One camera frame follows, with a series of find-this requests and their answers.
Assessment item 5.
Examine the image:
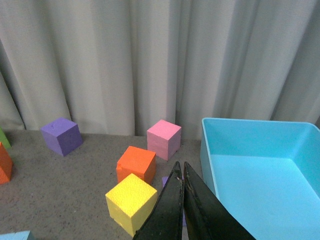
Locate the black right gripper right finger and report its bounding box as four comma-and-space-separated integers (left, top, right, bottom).
183, 162, 254, 240

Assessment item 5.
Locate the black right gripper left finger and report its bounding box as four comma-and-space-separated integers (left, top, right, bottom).
133, 161, 185, 240

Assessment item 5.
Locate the yellow foam cube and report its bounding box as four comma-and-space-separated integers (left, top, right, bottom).
105, 173, 158, 237

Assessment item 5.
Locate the purple foam cube right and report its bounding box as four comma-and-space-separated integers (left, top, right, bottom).
162, 176, 187, 227

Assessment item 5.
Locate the purple foam cube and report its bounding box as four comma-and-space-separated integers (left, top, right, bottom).
40, 117, 83, 156
162, 176, 187, 227

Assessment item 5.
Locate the orange foam cube right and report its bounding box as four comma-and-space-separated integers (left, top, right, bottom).
116, 146, 156, 185

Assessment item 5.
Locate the orange foam cube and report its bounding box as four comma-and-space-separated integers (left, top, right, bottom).
116, 146, 156, 185
0, 142, 13, 185

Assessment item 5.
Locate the light blue plastic bin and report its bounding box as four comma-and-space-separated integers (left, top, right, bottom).
200, 118, 320, 240

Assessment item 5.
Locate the pink foam cube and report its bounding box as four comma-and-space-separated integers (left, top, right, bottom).
146, 119, 182, 161

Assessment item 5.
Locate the purple foam cube back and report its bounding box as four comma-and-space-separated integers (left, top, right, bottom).
40, 117, 83, 156

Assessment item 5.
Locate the blue foam cube right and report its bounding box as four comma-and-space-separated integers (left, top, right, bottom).
0, 230, 35, 240

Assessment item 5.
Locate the grey curtain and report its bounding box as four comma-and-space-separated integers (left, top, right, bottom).
0, 0, 320, 139

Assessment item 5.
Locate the orange foam cube left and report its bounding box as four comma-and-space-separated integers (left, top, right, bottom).
0, 142, 13, 185

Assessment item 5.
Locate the green foam cube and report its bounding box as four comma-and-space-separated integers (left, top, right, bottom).
0, 128, 11, 149

